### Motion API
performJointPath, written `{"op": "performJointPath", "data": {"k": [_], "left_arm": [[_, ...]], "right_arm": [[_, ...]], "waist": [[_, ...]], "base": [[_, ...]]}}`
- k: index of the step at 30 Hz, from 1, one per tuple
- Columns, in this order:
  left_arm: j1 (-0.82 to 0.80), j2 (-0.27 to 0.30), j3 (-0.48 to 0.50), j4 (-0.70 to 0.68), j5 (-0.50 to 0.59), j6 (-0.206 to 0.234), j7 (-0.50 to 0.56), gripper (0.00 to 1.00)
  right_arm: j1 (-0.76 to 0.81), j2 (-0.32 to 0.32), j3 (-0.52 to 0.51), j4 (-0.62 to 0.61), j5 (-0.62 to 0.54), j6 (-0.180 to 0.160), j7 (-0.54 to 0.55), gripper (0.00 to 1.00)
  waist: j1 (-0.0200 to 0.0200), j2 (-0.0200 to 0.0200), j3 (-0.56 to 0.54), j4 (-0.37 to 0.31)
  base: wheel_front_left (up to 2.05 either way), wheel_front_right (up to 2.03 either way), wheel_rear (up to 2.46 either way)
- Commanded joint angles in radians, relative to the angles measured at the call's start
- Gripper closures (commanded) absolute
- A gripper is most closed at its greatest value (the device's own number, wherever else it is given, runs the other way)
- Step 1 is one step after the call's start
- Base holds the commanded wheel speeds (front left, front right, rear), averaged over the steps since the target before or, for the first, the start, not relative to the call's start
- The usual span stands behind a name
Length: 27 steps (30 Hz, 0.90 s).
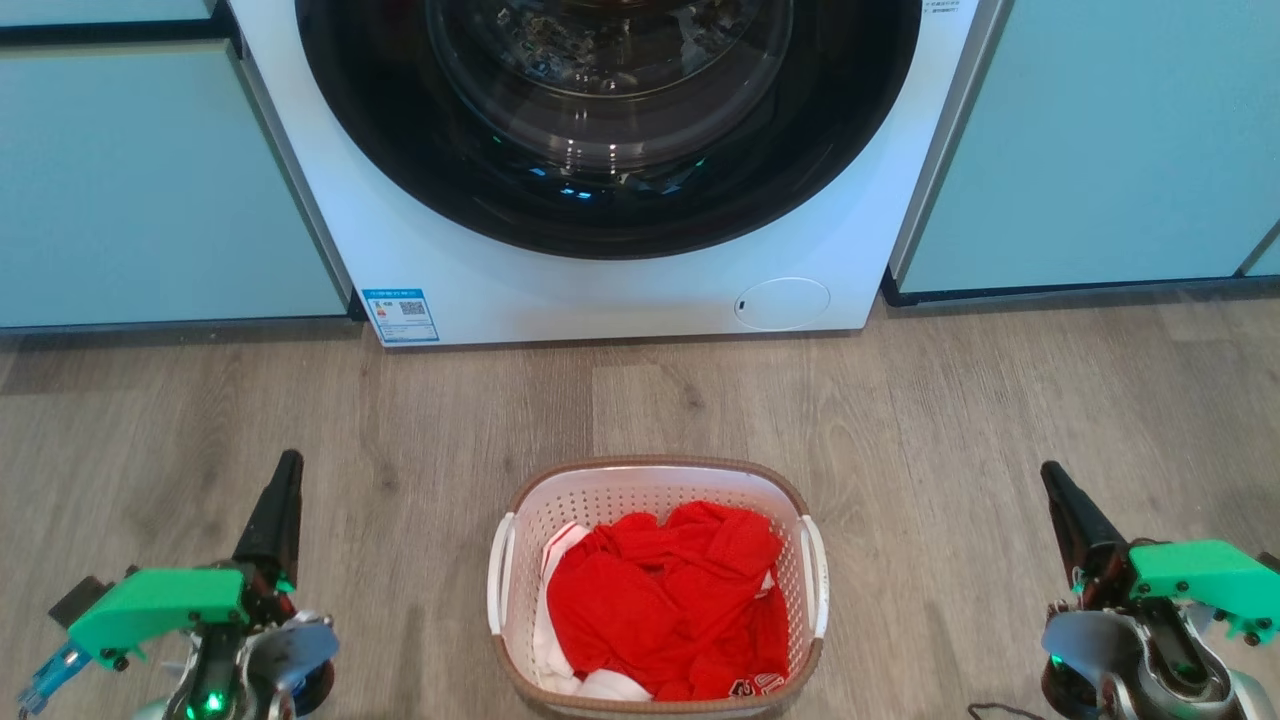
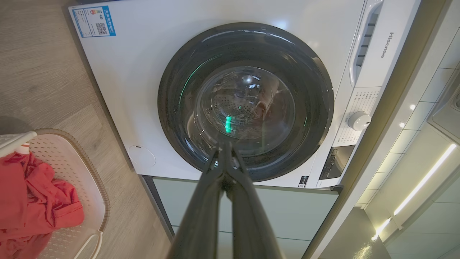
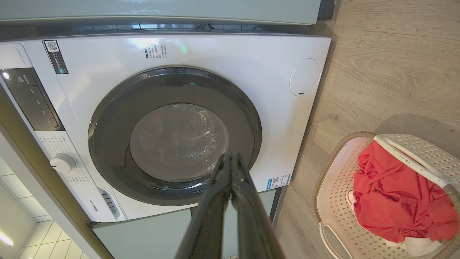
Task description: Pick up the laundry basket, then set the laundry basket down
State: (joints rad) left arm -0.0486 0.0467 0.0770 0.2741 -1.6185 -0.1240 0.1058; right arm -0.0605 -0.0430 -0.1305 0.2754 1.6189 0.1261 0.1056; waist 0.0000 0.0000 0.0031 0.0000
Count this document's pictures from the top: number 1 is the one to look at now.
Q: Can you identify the white perforated laundry basket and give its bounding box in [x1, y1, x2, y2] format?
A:
[487, 456, 831, 719]

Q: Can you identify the white garment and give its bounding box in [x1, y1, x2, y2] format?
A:
[532, 521, 653, 701]

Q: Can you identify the black round washer door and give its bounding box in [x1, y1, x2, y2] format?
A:
[295, 0, 923, 260]

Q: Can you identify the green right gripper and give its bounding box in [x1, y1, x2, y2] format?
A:
[1040, 460, 1280, 647]

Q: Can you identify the large pale teal cabinet door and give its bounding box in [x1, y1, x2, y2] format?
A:
[0, 40, 351, 331]

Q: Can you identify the narrow pale teal cabinet door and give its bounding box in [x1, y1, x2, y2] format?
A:
[1240, 224, 1280, 278]

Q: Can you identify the wide pale teal cabinet door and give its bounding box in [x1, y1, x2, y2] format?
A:
[893, 0, 1280, 297]

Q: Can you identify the pale teal cabinet drawer front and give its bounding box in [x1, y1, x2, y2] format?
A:
[0, 0, 217, 27]

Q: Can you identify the red garment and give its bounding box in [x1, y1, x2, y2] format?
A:
[546, 501, 791, 701]

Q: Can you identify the round white filter cover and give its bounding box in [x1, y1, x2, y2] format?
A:
[734, 277, 832, 332]

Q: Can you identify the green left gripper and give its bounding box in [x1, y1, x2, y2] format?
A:
[67, 450, 304, 669]

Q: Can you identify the blue energy label sticker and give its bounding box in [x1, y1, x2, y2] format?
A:
[360, 289, 441, 346]

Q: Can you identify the white front-load washing machine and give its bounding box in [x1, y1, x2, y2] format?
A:
[228, 0, 1006, 348]

